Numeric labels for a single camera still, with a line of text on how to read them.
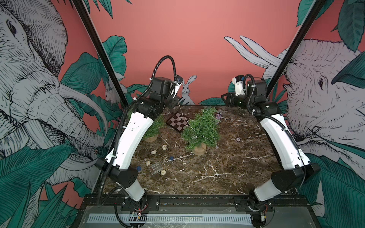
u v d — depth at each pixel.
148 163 0.87
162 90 0.50
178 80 0.58
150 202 0.74
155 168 0.86
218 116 1.11
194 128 0.72
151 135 0.84
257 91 0.52
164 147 0.93
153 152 0.91
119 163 0.41
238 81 0.62
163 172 0.83
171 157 0.90
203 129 0.72
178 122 1.07
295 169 0.40
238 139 1.01
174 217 0.71
